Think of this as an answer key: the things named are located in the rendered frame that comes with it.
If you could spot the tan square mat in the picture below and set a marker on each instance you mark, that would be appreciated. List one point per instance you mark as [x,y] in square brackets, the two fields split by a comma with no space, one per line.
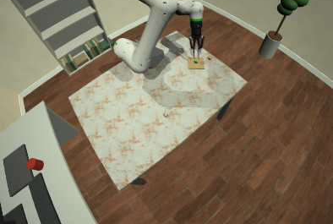
[198,65]

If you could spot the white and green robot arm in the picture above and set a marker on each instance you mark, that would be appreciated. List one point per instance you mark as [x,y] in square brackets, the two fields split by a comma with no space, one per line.
[138,56]

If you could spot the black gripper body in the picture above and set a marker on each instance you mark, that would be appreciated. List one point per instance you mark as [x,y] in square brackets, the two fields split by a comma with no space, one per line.
[196,32]

